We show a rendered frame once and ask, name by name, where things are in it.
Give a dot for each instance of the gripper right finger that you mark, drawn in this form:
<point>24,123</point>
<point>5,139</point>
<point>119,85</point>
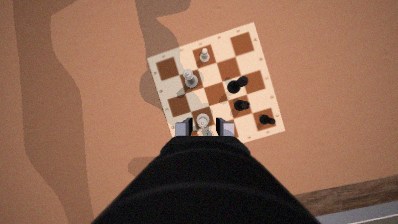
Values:
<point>224,128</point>

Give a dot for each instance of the brown and cream chessboard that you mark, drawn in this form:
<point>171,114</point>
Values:
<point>233,53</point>

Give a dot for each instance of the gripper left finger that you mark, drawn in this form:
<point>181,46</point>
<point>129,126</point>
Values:
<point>184,128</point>

